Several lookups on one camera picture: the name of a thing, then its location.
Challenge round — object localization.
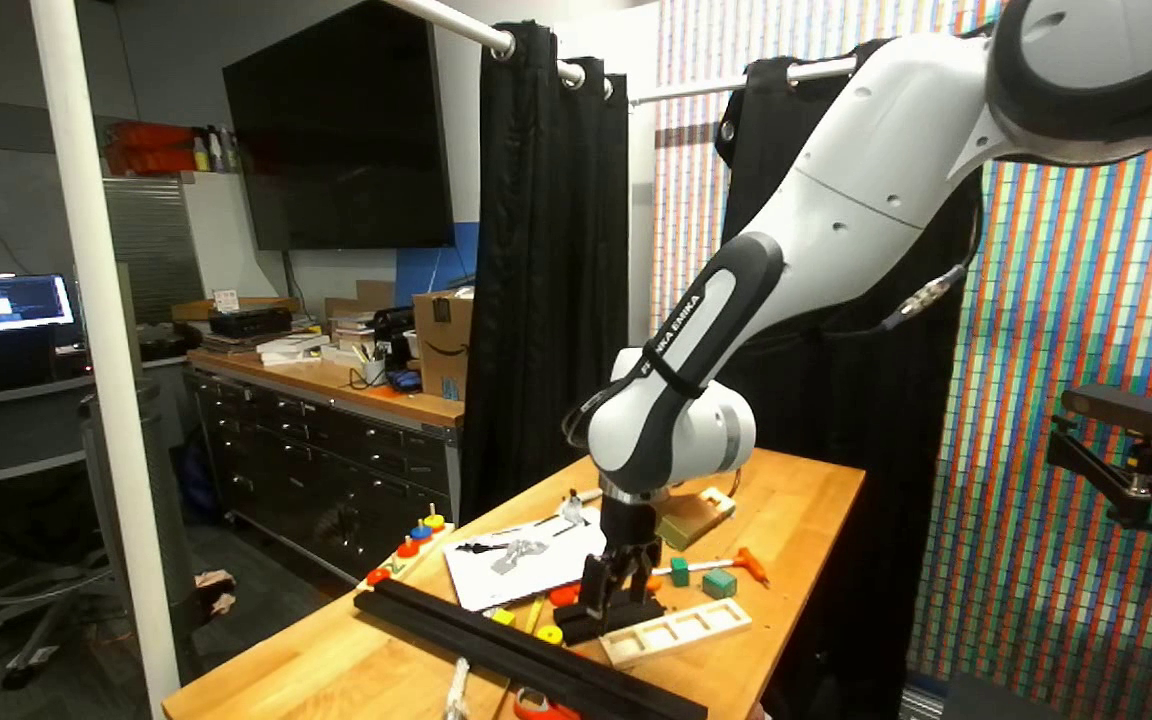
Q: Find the wall television screen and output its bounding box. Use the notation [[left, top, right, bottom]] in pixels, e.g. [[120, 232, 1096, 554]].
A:
[[223, 2, 451, 250]]

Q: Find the black curtain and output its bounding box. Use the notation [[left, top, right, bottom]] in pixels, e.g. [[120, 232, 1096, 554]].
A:
[[461, 19, 629, 516]]

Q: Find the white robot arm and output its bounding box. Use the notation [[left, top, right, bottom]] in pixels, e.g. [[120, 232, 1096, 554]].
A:
[[581, 0, 1152, 608]]

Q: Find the orange handled T wrench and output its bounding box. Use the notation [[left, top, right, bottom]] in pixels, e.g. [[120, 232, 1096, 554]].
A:
[[650, 547, 769, 587]]

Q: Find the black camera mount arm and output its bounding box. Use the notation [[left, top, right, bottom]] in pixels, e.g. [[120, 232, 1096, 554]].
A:
[[1047, 384, 1152, 532]]

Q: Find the computer monitor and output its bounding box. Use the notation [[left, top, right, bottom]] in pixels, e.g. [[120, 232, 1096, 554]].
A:
[[0, 275, 70, 330]]

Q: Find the white vertical pole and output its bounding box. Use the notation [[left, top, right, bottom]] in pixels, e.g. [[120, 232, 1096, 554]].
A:
[[29, 0, 178, 720]]

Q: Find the cardboard box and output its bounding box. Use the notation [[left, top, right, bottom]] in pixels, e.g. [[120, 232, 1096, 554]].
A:
[[413, 291, 472, 401]]

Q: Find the green block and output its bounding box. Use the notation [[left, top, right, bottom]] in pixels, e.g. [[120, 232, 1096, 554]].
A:
[[699, 569, 737, 598], [669, 554, 693, 587]]

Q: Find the white clipboard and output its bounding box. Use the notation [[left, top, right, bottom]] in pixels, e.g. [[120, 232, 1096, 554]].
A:
[[444, 516, 604, 613]]

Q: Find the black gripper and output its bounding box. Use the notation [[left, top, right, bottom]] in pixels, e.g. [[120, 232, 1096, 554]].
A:
[[581, 499, 658, 598]]

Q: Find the wrist camera orange box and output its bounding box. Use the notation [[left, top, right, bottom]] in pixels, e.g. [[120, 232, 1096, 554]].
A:
[[657, 488, 737, 547]]

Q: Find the long black rail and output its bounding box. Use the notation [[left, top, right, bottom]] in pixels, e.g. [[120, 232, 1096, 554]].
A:
[[352, 578, 707, 720]]

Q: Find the white slotted tray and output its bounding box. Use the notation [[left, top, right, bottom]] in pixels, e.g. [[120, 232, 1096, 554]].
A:
[[601, 598, 752, 665]]

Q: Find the black drawer cabinet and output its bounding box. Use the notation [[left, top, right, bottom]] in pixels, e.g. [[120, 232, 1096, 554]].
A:
[[190, 366, 461, 578]]

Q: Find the short black rail piece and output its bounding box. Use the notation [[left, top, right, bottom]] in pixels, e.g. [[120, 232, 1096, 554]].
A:
[[551, 595, 665, 645]]

